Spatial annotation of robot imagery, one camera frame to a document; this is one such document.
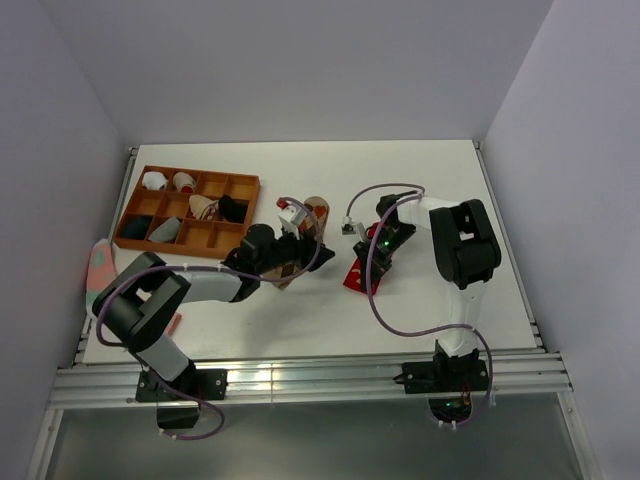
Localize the black rolled sock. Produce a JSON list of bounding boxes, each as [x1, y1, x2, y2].
[[218, 195, 248, 224]]

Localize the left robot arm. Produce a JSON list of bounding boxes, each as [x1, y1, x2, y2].
[[92, 224, 335, 399]]

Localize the beige red rolled sock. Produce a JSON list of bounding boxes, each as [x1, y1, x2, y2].
[[173, 171, 197, 194]]

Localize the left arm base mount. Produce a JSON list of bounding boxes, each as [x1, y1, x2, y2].
[[134, 366, 228, 441]]

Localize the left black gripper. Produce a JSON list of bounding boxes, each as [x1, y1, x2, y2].
[[256, 223, 335, 275]]

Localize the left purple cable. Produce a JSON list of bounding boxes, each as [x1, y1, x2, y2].
[[94, 195, 324, 442]]

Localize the dark teal rolled sock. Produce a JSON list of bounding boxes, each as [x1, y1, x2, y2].
[[120, 216, 152, 240]]

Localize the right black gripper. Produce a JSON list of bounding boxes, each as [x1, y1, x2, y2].
[[354, 223, 417, 291]]

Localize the grey rolled sock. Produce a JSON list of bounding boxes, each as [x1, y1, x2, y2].
[[148, 217, 181, 243]]

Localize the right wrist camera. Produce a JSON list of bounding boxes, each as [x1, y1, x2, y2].
[[341, 215, 365, 236]]

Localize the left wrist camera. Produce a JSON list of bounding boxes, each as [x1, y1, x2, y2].
[[276, 197, 307, 234]]

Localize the brown argyle sock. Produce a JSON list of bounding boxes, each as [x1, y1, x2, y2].
[[263, 196, 330, 290]]

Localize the white rolled sock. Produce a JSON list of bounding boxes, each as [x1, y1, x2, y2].
[[141, 171, 168, 191]]

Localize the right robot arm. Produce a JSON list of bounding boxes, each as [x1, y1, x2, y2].
[[353, 191, 502, 390]]

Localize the pink patterned sock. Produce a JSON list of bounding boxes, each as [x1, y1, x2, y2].
[[85, 238, 117, 318]]

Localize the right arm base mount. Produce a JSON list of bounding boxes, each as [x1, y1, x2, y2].
[[393, 360, 490, 426]]

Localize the orange compartment tray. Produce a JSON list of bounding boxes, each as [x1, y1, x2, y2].
[[113, 166, 261, 259]]

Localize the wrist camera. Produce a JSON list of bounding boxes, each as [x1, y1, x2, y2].
[[341, 215, 365, 236], [276, 197, 307, 234]]

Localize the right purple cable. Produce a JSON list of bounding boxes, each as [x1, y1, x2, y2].
[[347, 183, 497, 431]]

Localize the aluminium frame rail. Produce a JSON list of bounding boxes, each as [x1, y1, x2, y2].
[[48, 352, 572, 410]]

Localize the purple cable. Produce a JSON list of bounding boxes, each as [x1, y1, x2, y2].
[[347, 183, 497, 431], [94, 195, 324, 442]]

